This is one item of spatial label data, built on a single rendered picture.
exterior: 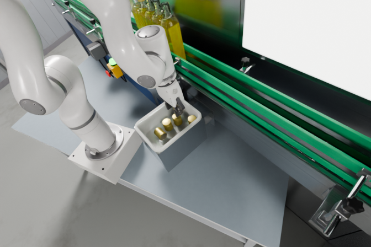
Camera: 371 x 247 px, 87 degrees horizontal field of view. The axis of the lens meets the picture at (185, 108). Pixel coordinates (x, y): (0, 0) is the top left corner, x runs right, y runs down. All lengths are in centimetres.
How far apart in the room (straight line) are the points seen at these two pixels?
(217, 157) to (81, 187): 142
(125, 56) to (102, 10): 11
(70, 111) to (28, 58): 24
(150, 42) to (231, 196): 65
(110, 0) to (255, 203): 81
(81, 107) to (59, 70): 15
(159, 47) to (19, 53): 37
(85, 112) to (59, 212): 138
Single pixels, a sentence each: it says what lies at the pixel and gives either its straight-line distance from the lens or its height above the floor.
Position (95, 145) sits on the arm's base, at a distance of 93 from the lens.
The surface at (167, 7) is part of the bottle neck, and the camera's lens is 79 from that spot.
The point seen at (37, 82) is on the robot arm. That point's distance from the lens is 70.
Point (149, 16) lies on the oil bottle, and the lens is 89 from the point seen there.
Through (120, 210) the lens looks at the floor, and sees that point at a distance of 181.
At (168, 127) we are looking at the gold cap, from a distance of 79.
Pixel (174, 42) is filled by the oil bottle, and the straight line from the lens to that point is 83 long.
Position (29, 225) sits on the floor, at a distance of 224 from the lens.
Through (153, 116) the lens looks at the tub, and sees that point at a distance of 80.
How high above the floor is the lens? 160
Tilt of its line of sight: 49 degrees down
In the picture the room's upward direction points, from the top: 15 degrees counter-clockwise
